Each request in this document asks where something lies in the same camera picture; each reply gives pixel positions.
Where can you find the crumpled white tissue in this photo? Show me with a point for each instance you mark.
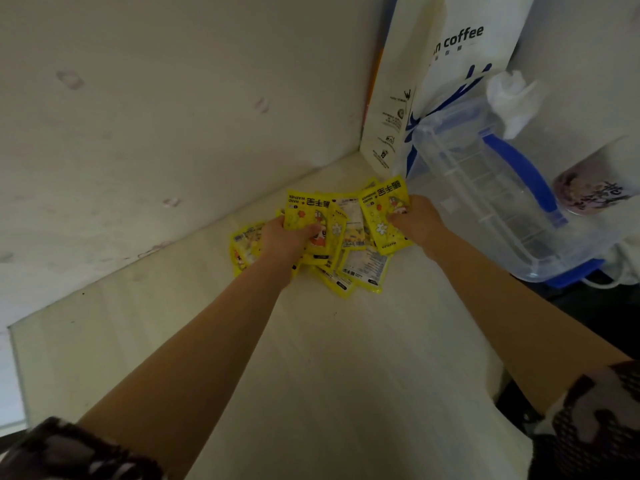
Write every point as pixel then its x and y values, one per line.
pixel 515 97

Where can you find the pile of yellow sachets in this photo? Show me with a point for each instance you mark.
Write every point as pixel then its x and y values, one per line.
pixel 361 267

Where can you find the black patterned left sleeve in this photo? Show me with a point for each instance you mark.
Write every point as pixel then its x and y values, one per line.
pixel 65 452

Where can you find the person's right forearm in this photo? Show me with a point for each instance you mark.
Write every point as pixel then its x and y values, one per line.
pixel 510 314

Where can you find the black patterned right sleeve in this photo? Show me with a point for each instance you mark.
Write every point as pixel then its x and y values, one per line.
pixel 595 424

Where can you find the pink drink cup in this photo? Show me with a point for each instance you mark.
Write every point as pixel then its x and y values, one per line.
pixel 595 184

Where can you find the person's left fingers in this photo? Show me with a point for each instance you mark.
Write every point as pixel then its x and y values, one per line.
pixel 309 231

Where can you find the person's right hand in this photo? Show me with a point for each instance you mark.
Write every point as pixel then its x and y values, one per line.
pixel 422 220

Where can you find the white paper bag blue print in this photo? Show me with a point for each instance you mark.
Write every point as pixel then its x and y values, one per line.
pixel 430 54

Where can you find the person's left hand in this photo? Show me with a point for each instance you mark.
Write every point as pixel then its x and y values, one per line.
pixel 280 240

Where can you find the black patterned sleeve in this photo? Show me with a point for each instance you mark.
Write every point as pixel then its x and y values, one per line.
pixel 595 424
pixel 65 452

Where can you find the person's left forearm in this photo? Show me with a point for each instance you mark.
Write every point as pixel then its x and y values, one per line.
pixel 210 354

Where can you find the person's right fingers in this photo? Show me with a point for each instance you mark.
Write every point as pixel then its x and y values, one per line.
pixel 401 210

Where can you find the blue plastic lid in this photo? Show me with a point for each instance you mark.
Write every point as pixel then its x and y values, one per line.
pixel 575 274

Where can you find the yellow hand warmer packet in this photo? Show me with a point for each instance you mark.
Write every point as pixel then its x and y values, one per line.
pixel 306 205
pixel 381 195

